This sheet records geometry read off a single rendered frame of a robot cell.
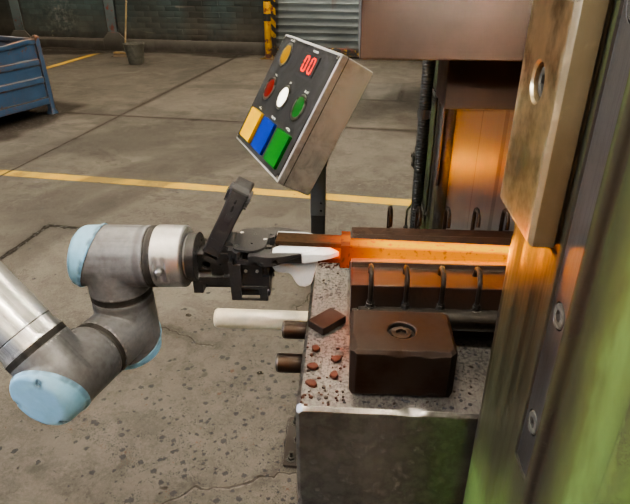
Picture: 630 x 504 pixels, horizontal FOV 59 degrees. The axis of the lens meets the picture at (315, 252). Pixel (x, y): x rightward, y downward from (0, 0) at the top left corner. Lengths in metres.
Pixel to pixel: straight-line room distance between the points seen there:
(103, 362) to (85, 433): 1.23
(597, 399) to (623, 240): 0.10
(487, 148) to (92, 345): 0.66
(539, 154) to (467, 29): 0.25
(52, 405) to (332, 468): 0.36
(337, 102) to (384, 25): 0.54
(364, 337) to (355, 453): 0.14
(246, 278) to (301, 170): 0.42
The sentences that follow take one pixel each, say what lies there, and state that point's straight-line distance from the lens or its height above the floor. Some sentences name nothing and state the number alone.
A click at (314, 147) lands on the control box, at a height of 1.02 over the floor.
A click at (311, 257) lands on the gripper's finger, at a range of 0.76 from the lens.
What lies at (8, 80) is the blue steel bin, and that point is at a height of 0.39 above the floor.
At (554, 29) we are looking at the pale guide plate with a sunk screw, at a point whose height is 1.33.
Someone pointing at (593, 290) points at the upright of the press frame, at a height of 1.18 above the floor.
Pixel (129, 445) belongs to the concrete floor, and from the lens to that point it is 1.96.
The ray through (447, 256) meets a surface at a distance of 0.78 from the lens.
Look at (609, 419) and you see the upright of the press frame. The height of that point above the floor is 1.13.
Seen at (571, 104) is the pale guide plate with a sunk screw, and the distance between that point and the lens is 0.39.
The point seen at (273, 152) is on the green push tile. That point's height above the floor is 1.00.
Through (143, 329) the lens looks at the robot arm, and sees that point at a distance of 0.88.
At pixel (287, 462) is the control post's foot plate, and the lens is 1.81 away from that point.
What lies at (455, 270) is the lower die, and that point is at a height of 0.99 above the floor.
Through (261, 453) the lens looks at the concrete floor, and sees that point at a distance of 1.85.
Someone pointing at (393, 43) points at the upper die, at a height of 1.29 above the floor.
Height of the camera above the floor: 1.37
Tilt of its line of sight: 28 degrees down
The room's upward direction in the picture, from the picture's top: straight up
